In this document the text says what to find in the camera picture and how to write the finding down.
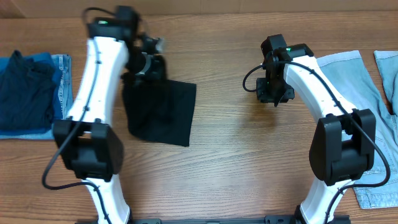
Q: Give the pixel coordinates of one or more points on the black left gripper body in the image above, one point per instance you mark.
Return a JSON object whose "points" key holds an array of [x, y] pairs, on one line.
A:
{"points": [[144, 76]]}

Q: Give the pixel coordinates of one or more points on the folded light blue jeans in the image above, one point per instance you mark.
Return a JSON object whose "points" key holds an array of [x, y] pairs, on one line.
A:
{"points": [[62, 97]]}

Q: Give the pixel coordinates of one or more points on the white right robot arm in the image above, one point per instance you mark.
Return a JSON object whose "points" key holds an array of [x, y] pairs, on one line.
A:
{"points": [[342, 146]]}

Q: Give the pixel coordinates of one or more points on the black t-shirt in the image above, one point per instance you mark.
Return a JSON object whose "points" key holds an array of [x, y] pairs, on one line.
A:
{"points": [[160, 111]]}

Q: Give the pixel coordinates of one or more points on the folded dark blue shirt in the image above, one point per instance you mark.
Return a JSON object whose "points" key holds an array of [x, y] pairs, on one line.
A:
{"points": [[29, 94]]}

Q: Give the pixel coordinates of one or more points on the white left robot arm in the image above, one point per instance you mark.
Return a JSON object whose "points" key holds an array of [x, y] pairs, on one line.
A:
{"points": [[86, 142]]}

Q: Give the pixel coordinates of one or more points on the brown cardboard wall panel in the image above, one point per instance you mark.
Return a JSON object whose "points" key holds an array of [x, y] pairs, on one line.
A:
{"points": [[73, 8]]}

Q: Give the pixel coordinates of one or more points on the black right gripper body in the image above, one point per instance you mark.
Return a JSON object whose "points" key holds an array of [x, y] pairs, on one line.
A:
{"points": [[274, 95]]}

